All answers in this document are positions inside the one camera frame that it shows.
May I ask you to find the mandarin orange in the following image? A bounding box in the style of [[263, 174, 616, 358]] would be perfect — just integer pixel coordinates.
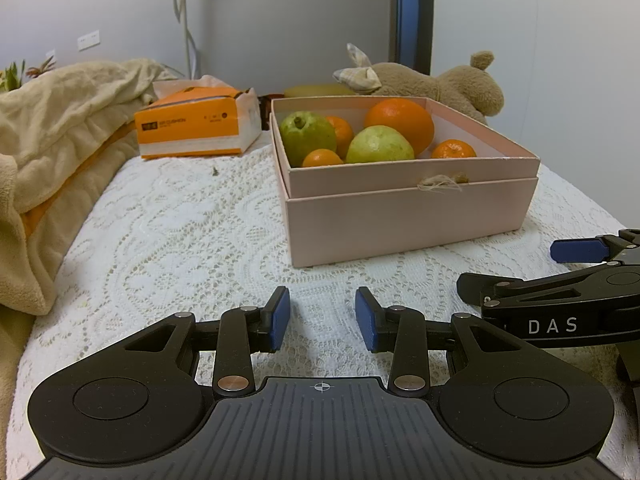
[[431, 139, 477, 160], [325, 116, 355, 158], [301, 148, 346, 168]]

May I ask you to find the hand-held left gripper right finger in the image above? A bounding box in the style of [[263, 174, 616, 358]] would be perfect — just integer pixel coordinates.
[[355, 287, 541, 397]]

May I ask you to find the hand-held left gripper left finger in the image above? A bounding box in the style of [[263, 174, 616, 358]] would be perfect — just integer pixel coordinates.
[[107, 287, 291, 396]]

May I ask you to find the beige fleece blanket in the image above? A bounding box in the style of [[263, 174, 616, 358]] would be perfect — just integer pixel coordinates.
[[0, 58, 178, 317]]

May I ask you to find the green guava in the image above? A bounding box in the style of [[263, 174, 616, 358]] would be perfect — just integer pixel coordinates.
[[279, 111, 337, 168], [346, 126, 416, 165]]

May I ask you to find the white lace tablecloth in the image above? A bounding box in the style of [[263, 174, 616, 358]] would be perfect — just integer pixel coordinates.
[[0, 130, 640, 480]]

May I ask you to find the black panel with blue edge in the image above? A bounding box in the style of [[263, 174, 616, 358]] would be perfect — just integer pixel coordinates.
[[390, 0, 435, 73]]

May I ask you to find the brown plush toy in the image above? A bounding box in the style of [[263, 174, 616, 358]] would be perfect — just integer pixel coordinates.
[[334, 42, 505, 126]]

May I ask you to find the large orange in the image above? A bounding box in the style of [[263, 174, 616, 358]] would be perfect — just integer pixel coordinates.
[[364, 98, 435, 157]]

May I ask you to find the orange tissue box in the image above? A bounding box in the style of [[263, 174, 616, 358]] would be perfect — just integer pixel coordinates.
[[134, 76, 262, 161]]

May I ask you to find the green potted plant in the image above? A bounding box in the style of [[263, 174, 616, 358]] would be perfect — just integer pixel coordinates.
[[0, 60, 26, 92]]

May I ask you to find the red potted plant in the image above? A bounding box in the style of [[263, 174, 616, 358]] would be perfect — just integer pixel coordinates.
[[26, 56, 56, 78]]

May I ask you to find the pink cardboard box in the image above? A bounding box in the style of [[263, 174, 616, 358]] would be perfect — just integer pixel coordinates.
[[269, 95, 541, 268]]

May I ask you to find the orange bed sheet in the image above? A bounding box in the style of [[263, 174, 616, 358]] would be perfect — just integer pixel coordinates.
[[22, 127, 138, 238]]

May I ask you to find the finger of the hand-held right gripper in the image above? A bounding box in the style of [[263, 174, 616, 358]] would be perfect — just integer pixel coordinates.
[[550, 229, 640, 267], [457, 266, 640, 318]]

